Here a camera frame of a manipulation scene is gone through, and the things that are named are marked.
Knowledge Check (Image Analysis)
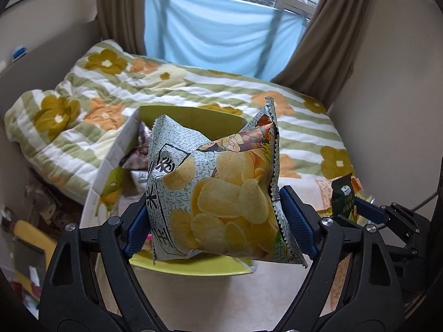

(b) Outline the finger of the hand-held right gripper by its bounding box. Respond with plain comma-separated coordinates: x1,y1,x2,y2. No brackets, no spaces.
355,199,421,253

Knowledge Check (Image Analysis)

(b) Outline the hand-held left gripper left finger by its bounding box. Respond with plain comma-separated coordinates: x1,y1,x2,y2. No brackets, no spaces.
39,193,154,332

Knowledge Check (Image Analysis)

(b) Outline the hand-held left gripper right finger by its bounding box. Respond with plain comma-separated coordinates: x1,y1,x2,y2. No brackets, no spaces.
273,184,405,332

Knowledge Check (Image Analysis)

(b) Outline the dark green snack packet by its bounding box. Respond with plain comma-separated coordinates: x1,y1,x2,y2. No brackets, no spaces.
330,176,357,220

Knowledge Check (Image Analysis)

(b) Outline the grey-green potato chips bag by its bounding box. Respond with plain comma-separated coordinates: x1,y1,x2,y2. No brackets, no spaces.
145,97,308,268

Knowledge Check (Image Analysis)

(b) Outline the yellow-green cardboard box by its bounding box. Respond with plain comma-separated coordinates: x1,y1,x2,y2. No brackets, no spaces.
81,105,258,277

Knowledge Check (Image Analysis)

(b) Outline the orange patterned cloth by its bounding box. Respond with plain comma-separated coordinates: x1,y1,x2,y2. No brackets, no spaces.
313,176,372,222

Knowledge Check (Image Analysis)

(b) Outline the white grey snack packet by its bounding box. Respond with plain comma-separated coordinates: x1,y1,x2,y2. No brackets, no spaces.
130,169,150,194

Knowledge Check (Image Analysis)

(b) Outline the pink snack packet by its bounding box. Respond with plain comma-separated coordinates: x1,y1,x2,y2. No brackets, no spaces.
119,121,153,170

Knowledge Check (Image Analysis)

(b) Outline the yellow bag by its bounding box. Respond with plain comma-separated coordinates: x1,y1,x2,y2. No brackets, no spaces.
14,219,58,260

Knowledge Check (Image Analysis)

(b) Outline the white towel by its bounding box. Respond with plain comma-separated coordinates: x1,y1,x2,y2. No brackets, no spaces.
97,211,338,332

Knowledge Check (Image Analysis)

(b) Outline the floral striped blanket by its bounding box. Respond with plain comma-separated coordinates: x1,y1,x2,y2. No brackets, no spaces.
3,40,354,204

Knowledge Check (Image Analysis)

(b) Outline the brown curtain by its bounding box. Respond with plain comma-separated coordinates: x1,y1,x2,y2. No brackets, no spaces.
95,0,148,56
272,0,376,106

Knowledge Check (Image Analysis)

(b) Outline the grey headboard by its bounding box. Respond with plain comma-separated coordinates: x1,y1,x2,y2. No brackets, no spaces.
0,19,101,118

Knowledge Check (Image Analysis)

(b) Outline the light blue cloth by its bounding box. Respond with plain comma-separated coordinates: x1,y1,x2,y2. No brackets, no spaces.
143,0,310,82

